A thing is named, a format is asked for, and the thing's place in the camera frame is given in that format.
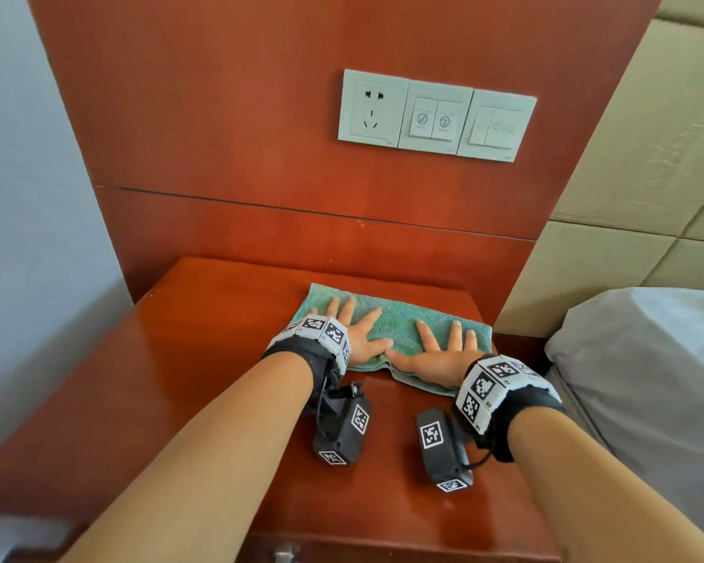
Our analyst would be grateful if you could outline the black wristband with markers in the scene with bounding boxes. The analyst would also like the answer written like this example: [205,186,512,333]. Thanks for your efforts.
[260,314,353,405]
[454,354,566,464]

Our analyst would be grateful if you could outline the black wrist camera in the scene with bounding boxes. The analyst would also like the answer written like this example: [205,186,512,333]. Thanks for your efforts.
[311,382,372,467]
[416,408,475,494]

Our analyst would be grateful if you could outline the person's right hand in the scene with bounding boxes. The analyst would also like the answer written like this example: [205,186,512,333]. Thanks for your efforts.
[385,320,494,389]

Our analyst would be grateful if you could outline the white plain switch plate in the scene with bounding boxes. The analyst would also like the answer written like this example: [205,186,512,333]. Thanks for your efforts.
[456,89,538,163]

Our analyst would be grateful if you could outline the teal cleaning cloth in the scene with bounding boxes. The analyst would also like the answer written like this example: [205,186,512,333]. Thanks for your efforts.
[289,282,494,398]

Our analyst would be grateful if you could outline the white bedding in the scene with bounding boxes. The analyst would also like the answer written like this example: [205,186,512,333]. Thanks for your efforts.
[544,286,704,552]

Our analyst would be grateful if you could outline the red wooden wall panel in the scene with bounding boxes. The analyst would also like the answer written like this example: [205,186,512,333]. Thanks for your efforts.
[25,0,665,341]

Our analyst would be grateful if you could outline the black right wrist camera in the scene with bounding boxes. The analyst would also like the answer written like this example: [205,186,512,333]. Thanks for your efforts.
[416,408,475,494]

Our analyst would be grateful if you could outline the white double button switch plate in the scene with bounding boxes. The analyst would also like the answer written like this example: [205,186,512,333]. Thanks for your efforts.
[397,80,475,156]

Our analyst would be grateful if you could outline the person's left hand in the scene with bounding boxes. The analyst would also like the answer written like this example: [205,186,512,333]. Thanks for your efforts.
[307,296,394,368]

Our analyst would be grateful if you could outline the black left wristband with markers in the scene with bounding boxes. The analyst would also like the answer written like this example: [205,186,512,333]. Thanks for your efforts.
[260,314,353,405]

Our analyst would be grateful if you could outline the person's left forearm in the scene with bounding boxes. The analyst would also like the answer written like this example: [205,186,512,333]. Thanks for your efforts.
[58,350,317,563]

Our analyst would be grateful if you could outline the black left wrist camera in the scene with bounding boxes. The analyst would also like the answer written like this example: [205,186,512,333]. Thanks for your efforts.
[311,382,372,467]

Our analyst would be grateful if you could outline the beige padded headboard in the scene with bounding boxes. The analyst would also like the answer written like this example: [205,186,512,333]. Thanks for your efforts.
[494,0,704,339]

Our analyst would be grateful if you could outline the black right wristband with markers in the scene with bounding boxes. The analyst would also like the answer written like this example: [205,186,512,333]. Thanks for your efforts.
[454,354,566,464]

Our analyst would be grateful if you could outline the white power socket plate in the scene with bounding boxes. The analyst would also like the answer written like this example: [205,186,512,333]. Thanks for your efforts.
[337,68,411,149]

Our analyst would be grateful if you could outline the person's right forearm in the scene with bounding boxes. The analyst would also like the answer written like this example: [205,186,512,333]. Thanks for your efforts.
[507,407,704,563]

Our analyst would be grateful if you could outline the red wooden nightstand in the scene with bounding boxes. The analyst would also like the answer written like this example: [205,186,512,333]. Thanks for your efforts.
[0,256,564,563]

